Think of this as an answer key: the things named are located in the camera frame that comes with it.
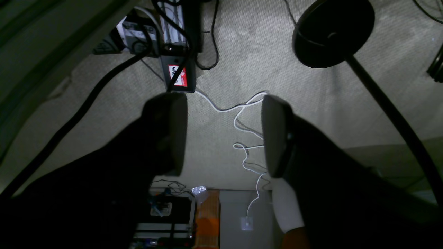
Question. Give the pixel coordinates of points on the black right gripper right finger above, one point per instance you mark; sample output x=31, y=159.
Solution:
x=343, y=204

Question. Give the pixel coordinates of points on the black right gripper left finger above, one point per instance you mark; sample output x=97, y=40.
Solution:
x=94, y=202

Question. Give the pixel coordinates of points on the black electronics case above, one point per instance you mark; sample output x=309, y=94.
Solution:
x=168, y=222

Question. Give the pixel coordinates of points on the black box red label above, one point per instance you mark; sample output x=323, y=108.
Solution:
x=170, y=63

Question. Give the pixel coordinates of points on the black round lamp base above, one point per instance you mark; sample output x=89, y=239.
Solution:
x=330, y=32

